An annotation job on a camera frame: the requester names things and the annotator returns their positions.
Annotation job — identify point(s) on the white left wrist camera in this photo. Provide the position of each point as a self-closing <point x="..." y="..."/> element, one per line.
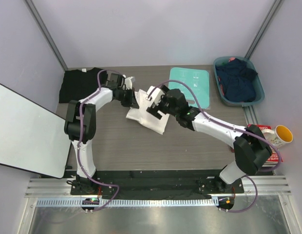
<point x="128" y="83"/>

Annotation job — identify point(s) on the white board panel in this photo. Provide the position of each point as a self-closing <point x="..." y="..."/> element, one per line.
<point x="32" y="138"/>

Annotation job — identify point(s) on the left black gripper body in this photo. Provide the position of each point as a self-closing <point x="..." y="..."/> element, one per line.
<point x="125" y="97"/>

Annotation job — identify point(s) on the teal plastic basket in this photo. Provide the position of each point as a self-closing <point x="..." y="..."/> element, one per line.
<point x="256" y="84"/>

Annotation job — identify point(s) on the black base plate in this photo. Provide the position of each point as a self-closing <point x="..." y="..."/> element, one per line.
<point x="164" y="184"/>

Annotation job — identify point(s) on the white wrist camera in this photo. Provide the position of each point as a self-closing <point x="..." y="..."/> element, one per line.
<point x="154" y="96"/>
<point x="128" y="83"/>

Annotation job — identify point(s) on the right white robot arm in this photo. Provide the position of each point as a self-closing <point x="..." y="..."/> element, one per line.
<point x="251" y="149"/>

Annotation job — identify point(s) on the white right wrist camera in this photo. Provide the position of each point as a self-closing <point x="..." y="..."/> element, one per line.
<point x="154" y="96"/>

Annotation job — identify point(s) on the white yellow floral mug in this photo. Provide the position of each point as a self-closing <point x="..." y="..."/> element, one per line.
<point x="278" y="136"/>

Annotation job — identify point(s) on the folded black t shirt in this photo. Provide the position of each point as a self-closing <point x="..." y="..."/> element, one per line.
<point x="77" y="84"/>

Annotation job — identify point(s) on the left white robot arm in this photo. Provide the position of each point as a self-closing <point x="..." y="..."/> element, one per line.
<point x="80" y="126"/>

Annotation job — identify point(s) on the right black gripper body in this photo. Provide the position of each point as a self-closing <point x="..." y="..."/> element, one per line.
<point x="163" y="106"/>

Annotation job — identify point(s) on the aluminium rail frame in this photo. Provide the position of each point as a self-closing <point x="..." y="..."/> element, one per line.
<point x="123" y="145"/>

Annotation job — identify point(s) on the white printed t shirt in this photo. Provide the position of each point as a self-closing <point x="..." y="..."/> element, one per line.
<point x="143" y="117"/>

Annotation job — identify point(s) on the teal folding board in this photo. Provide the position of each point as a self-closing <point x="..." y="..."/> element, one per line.
<point x="196" y="80"/>

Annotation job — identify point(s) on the red book stack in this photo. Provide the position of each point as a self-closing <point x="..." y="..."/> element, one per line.
<point x="275" y="160"/>

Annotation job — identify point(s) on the dark blue clothes pile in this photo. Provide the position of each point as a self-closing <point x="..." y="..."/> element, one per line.
<point x="235" y="79"/>

